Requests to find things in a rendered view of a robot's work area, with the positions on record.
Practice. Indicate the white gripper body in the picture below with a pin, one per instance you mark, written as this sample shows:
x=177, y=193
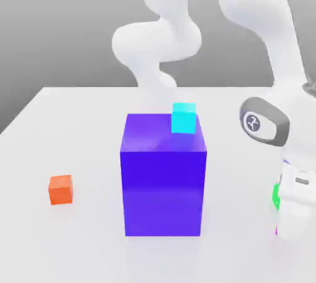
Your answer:
x=297, y=219

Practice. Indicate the small cyan cube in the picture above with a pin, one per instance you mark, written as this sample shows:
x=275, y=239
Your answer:
x=184, y=121

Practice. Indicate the small orange cube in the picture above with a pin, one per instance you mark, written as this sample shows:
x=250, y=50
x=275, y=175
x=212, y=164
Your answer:
x=60, y=190

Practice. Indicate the small green cube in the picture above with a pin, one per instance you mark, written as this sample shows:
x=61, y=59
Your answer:
x=276, y=196

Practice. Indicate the large blue box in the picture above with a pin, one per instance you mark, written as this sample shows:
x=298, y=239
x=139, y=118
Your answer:
x=163, y=189

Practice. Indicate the small magenta cube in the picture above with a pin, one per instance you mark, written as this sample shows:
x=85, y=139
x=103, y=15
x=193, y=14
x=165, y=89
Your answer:
x=276, y=230

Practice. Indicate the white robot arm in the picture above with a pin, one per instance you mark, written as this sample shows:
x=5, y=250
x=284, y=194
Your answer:
x=158, y=41

